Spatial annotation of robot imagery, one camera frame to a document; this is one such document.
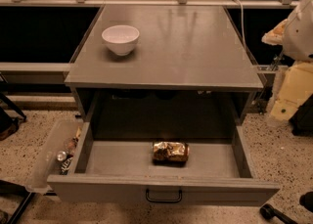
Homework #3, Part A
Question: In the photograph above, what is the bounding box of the black stand leg left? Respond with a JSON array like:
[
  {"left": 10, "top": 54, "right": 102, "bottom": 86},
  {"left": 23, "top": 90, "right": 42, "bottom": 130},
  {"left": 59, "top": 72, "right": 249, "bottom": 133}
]
[{"left": 0, "top": 93, "right": 26, "bottom": 121}]

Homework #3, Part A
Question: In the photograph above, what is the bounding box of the grey cabinet with counter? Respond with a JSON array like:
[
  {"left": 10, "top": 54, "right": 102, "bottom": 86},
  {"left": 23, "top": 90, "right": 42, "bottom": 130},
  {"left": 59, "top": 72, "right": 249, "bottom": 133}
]
[{"left": 64, "top": 4, "right": 265, "bottom": 126}]

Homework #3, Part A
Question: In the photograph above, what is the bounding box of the open grey top drawer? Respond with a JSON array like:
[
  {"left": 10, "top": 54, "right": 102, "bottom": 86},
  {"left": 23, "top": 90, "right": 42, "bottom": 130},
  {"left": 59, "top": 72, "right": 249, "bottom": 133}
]
[{"left": 48, "top": 126, "right": 279, "bottom": 206}]

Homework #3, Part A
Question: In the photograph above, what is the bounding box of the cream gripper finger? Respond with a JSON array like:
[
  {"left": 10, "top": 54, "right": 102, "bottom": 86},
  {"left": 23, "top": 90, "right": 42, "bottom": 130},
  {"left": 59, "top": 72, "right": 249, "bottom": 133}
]
[{"left": 270, "top": 62, "right": 313, "bottom": 121}]

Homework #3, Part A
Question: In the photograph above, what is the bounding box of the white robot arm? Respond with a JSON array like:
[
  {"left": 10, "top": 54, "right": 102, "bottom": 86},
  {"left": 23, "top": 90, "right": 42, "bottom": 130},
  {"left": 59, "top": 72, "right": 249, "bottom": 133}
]
[{"left": 261, "top": 0, "right": 313, "bottom": 121}]

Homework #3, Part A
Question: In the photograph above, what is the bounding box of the black caster wheel base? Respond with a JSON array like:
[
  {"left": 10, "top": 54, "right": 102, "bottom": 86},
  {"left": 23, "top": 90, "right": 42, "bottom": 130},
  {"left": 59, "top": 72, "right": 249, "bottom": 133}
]
[{"left": 259, "top": 192, "right": 313, "bottom": 224}]

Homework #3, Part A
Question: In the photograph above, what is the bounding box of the white cable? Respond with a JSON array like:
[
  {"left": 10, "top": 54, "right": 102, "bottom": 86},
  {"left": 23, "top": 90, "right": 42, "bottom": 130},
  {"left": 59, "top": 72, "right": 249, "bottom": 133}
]
[{"left": 230, "top": 0, "right": 248, "bottom": 53}]

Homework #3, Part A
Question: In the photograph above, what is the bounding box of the dark snack packet in bin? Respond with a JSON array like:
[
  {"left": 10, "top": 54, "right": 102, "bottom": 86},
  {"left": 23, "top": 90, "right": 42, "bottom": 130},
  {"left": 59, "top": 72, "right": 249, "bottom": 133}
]
[{"left": 60, "top": 157, "right": 72, "bottom": 175}]

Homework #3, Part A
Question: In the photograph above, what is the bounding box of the white ceramic bowl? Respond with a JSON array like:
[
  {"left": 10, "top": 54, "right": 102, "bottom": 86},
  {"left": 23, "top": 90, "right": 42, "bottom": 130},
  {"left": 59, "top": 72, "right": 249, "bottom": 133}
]
[{"left": 102, "top": 25, "right": 140, "bottom": 56}]

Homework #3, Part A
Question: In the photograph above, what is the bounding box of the clear plastic side bin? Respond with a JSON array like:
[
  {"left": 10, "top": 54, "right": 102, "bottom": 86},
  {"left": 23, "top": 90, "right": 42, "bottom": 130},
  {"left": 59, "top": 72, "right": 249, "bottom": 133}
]
[{"left": 25, "top": 119, "right": 83, "bottom": 195}]

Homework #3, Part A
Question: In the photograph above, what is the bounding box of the black drawer handle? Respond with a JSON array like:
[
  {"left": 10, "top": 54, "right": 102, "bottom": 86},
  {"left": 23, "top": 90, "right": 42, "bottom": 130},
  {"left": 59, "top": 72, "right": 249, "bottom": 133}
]
[{"left": 145, "top": 189, "right": 183, "bottom": 203}]

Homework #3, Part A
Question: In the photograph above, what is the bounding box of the silver can in bin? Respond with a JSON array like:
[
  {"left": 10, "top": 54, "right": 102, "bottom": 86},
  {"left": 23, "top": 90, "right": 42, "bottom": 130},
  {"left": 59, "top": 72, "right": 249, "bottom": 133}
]
[{"left": 56, "top": 151, "right": 67, "bottom": 161}]

